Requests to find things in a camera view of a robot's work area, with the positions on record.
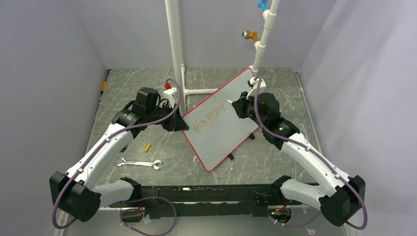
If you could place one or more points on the blue clamp on pipe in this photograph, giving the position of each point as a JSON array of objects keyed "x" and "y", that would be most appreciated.
[{"x": 262, "y": 4}]

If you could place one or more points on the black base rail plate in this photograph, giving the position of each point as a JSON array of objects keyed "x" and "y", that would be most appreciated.
[{"x": 257, "y": 200}]

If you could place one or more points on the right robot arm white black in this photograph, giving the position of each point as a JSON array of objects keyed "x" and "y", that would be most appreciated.
[{"x": 338, "y": 196}]

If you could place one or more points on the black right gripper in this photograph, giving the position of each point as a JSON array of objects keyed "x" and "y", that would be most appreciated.
[{"x": 240, "y": 104}]

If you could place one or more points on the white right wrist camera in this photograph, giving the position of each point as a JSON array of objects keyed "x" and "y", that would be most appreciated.
[{"x": 257, "y": 85}]

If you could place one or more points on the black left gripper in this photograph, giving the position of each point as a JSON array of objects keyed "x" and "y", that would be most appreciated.
[{"x": 175, "y": 122}]

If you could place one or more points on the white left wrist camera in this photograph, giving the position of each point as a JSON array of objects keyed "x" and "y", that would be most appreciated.
[{"x": 170, "y": 94}]

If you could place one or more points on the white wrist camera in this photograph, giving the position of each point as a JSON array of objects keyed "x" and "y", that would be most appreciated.
[
  {"x": 257, "y": 85},
  {"x": 170, "y": 94}
]

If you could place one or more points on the silver open-end wrench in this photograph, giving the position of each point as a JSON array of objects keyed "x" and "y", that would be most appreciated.
[{"x": 122, "y": 162}]

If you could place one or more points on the orange camera on pipe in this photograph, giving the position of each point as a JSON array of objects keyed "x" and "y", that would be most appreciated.
[{"x": 250, "y": 35}]

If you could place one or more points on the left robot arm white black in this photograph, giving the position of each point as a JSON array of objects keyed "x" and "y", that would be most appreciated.
[{"x": 76, "y": 192}]

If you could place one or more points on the white PVC pipe frame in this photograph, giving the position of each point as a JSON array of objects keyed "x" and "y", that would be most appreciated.
[{"x": 207, "y": 33}]

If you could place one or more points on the pink framed whiteboard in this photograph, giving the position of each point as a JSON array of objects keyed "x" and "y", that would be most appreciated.
[{"x": 215, "y": 130}]

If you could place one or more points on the orange tab on table edge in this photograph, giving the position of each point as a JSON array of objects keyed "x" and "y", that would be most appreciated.
[{"x": 103, "y": 87}]

